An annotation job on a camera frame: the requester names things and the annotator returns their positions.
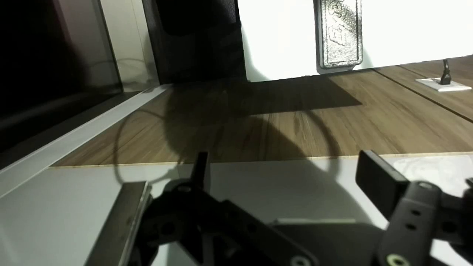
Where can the black whiteboard eraser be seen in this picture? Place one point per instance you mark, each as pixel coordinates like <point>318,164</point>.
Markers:
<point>338,27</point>

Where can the white camera stand base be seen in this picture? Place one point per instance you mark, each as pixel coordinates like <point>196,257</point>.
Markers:
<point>443,83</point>

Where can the small white tray board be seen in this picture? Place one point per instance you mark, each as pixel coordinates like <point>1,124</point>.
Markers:
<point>88,216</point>

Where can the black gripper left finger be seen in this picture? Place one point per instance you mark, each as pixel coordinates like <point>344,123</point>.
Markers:
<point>211,232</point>

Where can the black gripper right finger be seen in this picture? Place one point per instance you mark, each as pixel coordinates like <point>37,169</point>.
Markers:
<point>418,211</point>

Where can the large white whiteboard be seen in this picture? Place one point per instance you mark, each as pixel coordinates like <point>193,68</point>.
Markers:
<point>290,38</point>

